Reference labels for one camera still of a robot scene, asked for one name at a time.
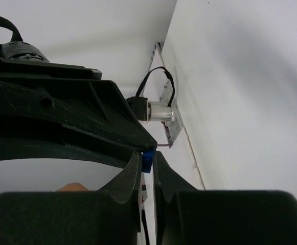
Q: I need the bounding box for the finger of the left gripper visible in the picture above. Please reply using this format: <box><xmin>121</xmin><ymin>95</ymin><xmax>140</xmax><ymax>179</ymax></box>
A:
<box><xmin>0</xmin><ymin>81</ymin><xmax>157</xmax><ymax>168</ymax></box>

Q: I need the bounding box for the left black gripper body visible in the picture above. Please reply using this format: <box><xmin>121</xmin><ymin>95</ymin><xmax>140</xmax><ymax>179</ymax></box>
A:
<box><xmin>0</xmin><ymin>41</ymin><xmax>102</xmax><ymax>80</ymax></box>

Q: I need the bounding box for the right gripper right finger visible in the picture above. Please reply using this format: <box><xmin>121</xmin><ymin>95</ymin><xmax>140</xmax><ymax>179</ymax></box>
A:
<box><xmin>153</xmin><ymin>152</ymin><xmax>297</xmax><ymax>244</ymax></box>

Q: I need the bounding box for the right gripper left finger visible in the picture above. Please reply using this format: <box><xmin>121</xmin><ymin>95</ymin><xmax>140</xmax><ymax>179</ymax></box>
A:
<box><xmin>0</xmin><ymin>152</ymin><xmax>141</xmax><ymax>244</ymax></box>

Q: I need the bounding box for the small blue lego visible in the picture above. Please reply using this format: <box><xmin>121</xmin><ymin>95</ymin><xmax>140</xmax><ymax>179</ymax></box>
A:
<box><xmin>142</xmin><ymin>150</ymin><xmax>155</xmax><ymax>174</ymax></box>

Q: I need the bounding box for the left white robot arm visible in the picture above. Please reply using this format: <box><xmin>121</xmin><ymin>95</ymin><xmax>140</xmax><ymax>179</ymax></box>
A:
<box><xmin>0</xmin><ymin>41</ymin><xmax>159</xmax><ymax>168</ymax></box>

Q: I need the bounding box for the white front cover board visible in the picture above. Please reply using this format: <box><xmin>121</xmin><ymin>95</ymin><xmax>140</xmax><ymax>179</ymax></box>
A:
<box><xmin>163</xmin><ymin>1</ymin><xmax>297</xmax><ymax>192</ymax></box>

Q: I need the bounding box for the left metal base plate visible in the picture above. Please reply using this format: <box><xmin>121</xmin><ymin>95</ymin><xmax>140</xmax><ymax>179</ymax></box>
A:
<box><xmin>159</xmin><ymin>82</ymin><xmax>184</xmax><ymax>148</ymax></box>

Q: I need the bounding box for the aluminium table frame rail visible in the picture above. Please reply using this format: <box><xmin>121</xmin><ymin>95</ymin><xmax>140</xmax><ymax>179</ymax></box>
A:
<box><xmin>148</xmin><ymin>42</ymin><xmax>164</xmax><ymax>71</ymax></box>

